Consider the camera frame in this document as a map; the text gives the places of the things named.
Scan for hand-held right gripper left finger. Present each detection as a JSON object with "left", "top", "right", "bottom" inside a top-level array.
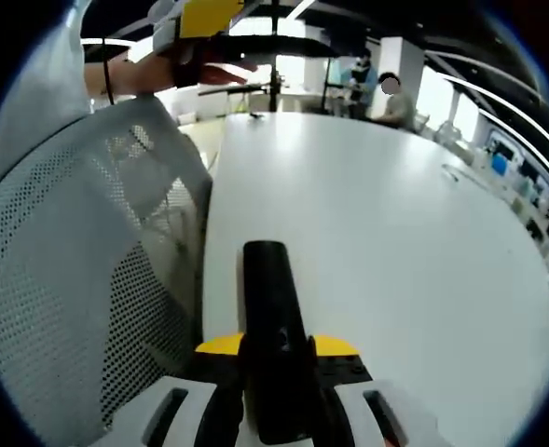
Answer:
[{"left": 139, "top": 332, "right": 248, "bottom": 447}]

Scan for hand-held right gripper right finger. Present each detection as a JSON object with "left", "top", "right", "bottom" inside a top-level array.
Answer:
[{"left": 307, "top": 333, "right": 441, "bottom": 447}]

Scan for black remote control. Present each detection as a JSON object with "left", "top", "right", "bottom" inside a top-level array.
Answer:
[{"left": 241, "top": 239, "right": 324, "bottom": 446}]

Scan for person's left hand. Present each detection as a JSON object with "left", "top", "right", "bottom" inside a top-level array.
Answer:
[{"left": 150, "top": 0, "right": 185, "bottom": 58}]

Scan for black stand with arms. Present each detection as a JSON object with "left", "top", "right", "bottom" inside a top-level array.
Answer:
[{"left": 198, "top": 0, "right": 338, "bottom": 115}]

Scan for white mesh office chair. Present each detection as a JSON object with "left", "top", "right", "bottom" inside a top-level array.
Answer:
[{"left": 0, "top": 95, "right": 215, "bottom": 447}]

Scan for long white background desk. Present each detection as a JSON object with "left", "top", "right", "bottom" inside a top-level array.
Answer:
[{"left": 436, "top": 134, "right": 549, "bottom": 308}]

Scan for ceiling light strips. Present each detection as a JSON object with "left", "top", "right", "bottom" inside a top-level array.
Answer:
[{"left": 292, "top": 0, "right": 549, "bottom": 206}]

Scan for black cable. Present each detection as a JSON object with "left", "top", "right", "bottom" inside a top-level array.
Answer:
[{"left": 101, "top": 36, "right": 116, "bottom": 107}]

